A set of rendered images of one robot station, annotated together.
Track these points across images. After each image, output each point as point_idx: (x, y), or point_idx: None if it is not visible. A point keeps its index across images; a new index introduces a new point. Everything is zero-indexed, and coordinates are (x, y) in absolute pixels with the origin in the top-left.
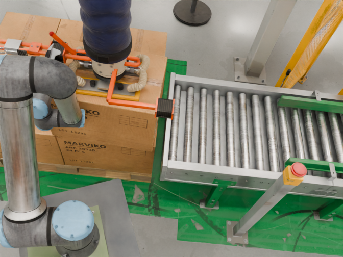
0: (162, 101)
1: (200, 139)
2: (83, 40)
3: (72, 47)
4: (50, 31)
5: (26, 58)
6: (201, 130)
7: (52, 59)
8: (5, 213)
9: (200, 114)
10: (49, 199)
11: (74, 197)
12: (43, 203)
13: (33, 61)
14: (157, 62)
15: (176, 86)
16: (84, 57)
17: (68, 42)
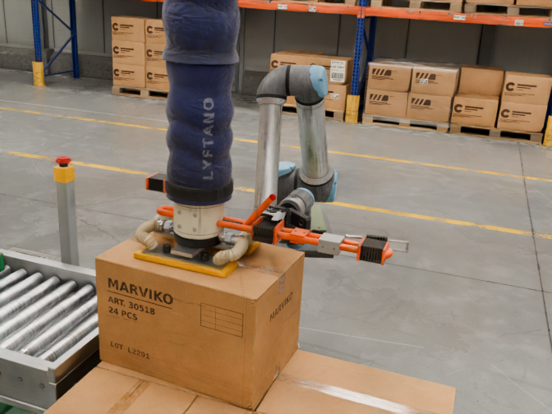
0: (161, 178)
1: (84, 308)
2: (232, 181)
3: (241, 286)
4: (273, 194)
5: (293, 66)
6: (72, 315)
7: (273, 71)
8: (330, 165)
9: (53, 333)
10: (302, 248)
11: (277, 245)
12: (301, 169)
13: (287, 65)
14: (117, 254)
15: None
16: (232, 218)
17: (247, 292)
